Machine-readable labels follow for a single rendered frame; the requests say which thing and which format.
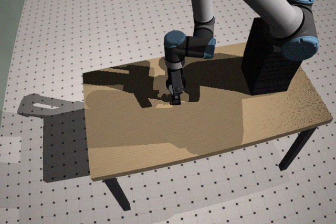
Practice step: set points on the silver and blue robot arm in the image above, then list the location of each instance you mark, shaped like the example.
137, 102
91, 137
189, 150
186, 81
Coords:
289, 24

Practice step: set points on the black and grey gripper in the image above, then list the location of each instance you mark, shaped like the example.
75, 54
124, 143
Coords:
169, 82

